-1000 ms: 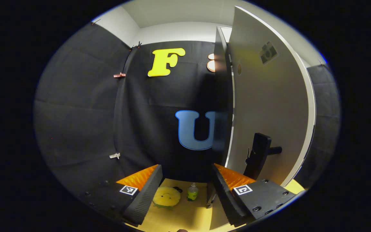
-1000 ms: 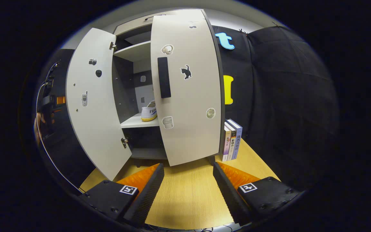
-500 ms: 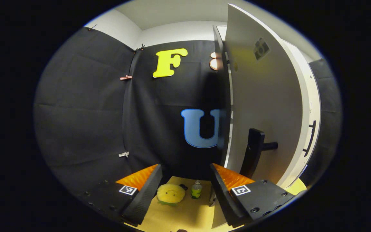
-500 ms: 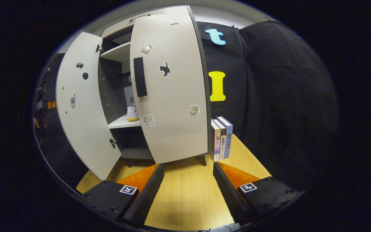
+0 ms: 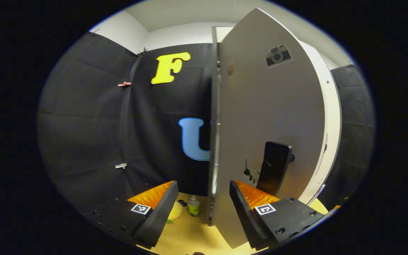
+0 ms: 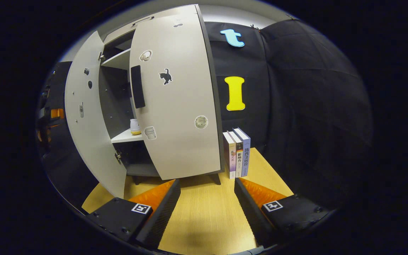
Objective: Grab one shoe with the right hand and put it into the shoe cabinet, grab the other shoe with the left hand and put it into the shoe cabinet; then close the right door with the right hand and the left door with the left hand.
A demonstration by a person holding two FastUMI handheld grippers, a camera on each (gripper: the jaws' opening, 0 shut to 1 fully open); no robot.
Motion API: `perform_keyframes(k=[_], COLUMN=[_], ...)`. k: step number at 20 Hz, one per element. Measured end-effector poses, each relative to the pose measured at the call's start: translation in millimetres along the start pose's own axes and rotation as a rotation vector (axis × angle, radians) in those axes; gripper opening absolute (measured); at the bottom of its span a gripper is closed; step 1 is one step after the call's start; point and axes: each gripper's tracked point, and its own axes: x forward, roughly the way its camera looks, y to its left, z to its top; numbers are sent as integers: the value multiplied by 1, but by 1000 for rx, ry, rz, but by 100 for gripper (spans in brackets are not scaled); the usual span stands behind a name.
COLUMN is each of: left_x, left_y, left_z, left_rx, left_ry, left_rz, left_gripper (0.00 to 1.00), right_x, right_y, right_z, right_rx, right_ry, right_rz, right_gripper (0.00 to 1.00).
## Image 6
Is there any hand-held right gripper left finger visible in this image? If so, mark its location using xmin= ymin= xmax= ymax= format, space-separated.
xmin=85 ymin=178 xmax=181 ymax=250

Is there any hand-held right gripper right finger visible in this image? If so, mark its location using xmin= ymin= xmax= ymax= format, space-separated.
xmin=234 ymin=177 xmax=332 ymax=248

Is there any white shoe cabinet door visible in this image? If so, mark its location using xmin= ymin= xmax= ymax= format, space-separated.
xmin=64 ymin=31 xmax=128 ymax=199
xmin=129 ymin=4 xmax=226 ymax=180

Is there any white shoe cabinet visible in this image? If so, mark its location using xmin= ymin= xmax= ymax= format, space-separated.
xmin=98 ymin=4 xmax=226 ymax=186

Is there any white and purple book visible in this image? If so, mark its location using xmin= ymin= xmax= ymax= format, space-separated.
xmin=222 ymin=131 xmax=237 ymax=179

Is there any black door handle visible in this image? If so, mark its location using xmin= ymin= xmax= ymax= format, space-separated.
xmin=130 ymin=65 xmax=146 ymax=109

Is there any black drawer handle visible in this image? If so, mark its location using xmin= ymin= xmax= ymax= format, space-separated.
xmin=131 ymin=16 xmax=155 ymax=26

